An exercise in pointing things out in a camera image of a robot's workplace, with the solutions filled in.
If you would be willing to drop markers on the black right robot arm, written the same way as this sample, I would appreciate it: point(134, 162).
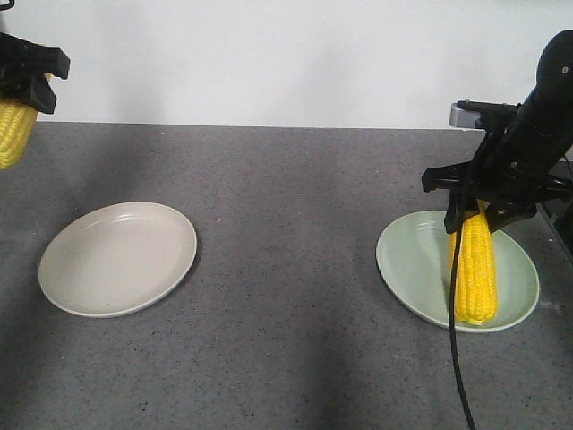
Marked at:
point(550, 101)

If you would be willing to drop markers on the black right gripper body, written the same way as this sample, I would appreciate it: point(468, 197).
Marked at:
point(511, 169)

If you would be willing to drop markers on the yellow corn cob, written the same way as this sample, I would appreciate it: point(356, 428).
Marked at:
point(476, 295)
point(19, 112)

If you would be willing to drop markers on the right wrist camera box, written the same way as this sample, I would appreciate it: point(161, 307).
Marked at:
point(470, 114)

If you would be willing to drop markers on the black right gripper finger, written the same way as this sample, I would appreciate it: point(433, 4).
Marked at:
point(463, 208)
point(452, 177)

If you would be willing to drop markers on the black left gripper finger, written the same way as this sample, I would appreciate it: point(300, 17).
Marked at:
point(21, 58)
point(34, 92)

